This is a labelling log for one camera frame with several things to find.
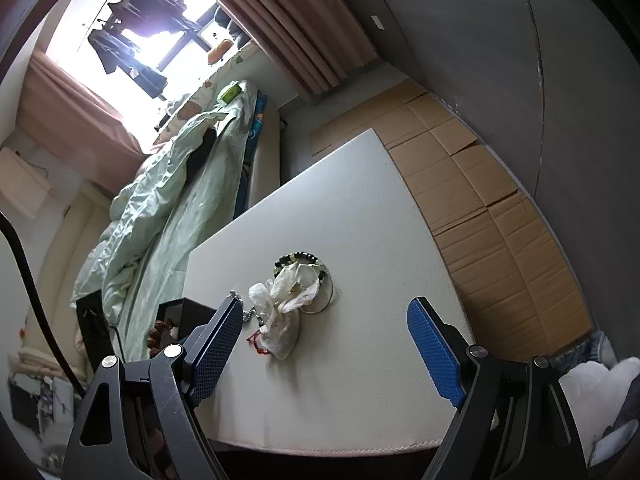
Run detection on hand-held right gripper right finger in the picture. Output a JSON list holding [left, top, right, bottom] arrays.
[[407, 297, 588, 480]]

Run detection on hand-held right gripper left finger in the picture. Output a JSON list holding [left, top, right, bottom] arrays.
[[62, 296, 244, 480]]

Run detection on black jewelry box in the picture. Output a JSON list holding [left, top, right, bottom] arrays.
[[157, 297, 224, 348]]

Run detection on dark beaded bracelet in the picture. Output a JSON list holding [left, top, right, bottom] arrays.
[[273, 250, 330, 283]]

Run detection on cream rolled pillow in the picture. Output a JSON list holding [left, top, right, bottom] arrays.
[[9, 342, 68, 377]]

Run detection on white plastic pouch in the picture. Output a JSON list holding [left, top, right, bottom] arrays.
[[248, 261, 322, 361]]

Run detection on cream headboard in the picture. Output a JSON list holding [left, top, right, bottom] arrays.
[[37, 182, 113, 361]]

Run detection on cluttered bedside table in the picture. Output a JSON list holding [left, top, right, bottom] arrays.
[[7, 377, 76, 443]]

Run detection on silver bangle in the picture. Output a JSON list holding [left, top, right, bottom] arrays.
[[299, 259, 337, 316]]

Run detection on bed with green sheet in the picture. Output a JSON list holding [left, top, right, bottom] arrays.
[[72, 77, 282, 363]]

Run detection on light green duvet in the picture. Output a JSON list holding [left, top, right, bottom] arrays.
[[72, 79, 261, 321]]

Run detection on flattened cardboard sheets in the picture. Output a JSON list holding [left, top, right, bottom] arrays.
[[306, 77, 598, 363]]

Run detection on pink cloth cover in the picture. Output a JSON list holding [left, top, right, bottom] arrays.
[[0, 146, 52, 219]]

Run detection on white fluffy clothing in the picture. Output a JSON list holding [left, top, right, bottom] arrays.
[[556, 359, 640, 466]]

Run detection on blue white patterned cloth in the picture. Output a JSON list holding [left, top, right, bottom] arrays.
[[591, 331, 619, 362]]

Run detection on dark cloth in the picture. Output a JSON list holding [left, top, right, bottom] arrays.
[[186, 129, 217, 182]]

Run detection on pink curtain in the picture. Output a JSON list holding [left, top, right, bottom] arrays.
[[192, 0, 378, 96], [17, 52, 148, 196]]

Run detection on printed windowsill cushion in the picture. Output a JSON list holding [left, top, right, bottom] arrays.
[[152, 42, 261, 147]]

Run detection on orange plush toy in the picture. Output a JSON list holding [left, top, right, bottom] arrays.
[[208, 39, 237, 64]]

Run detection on row of hanging dark clothes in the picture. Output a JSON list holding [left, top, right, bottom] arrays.
[[86, 0, 202, 97]]

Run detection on dark cushions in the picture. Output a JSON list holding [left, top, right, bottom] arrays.
[[210, 4, 251, 48]]

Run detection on red string bracelet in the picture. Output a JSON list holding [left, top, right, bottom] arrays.
[[246, 329, 273, 359]]

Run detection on silver chain necklace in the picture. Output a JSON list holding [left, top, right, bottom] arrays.
[[229, 289, 262, 333]]

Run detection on brown wooden bead bracelet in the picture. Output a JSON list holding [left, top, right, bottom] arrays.
[[146, 326, 178, 359]]

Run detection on window with black frame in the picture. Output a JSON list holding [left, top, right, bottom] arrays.
[[47, 0, 238, 153]]

